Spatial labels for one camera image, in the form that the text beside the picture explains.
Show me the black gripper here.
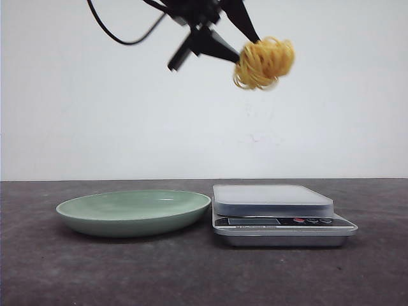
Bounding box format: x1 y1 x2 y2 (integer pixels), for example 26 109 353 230
146 0 259 71

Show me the yellow vermicelli bundle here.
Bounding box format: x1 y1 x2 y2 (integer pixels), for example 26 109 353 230
233 36 295 91

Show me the silver digital kitchen scale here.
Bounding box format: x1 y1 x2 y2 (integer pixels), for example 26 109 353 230
212 184 358 247

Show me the green round plate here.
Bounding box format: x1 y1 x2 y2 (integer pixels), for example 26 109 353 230
55 189 211 238

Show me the black cable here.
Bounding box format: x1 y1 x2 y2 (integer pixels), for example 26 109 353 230
86 0 166 45

